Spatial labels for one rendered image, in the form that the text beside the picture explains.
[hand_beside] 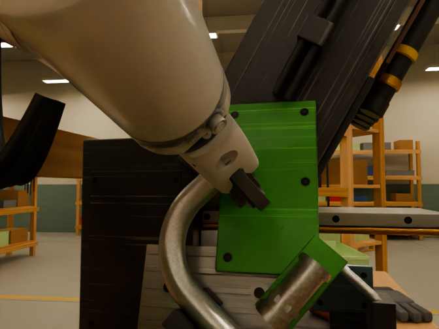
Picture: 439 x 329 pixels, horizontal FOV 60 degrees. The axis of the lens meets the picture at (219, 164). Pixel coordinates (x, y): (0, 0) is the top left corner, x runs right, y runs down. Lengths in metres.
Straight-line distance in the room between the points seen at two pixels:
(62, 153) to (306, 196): 0.49
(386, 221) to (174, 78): 0.43
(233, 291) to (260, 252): 0.05
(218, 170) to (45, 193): 10.75
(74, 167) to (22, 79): 11.01
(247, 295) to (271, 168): 0.15
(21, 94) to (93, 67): 11.52
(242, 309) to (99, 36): 0.35
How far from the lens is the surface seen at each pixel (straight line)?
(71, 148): 0.81
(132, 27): 0.17
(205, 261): 0.47
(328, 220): 0.56
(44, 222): 11.06
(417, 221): 0.58
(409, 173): 9.49
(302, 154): 0.46
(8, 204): 6.88
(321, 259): 0.43
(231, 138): 0.29
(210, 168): 0.30
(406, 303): 0.94
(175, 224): 0.43
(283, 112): 0.48
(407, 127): 10.18
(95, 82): 0.19
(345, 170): 3.08
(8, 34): 0.26
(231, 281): 0.46
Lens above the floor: 1.17
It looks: 3 degrees up
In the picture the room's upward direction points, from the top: straight up
